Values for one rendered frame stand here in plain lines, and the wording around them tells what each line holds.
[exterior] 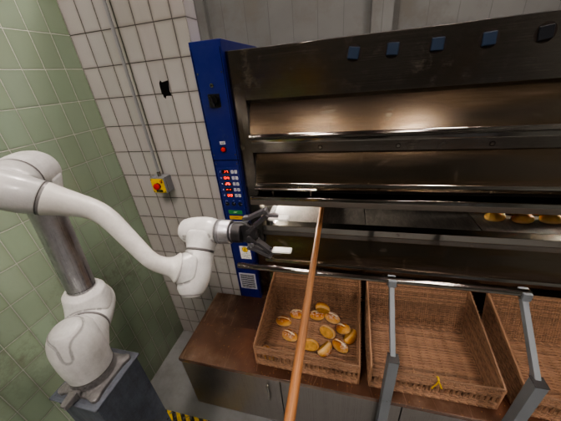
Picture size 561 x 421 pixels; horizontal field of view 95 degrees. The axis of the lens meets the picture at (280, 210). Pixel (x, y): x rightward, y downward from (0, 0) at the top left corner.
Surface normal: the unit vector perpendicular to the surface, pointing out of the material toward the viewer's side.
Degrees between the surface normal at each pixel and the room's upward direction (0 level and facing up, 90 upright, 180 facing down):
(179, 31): 90
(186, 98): 90
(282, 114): 70
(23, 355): 90
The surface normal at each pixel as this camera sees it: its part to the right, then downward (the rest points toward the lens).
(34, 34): 0.97, 0.04
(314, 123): -0.25, 0.14
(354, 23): -0.22, 0.47
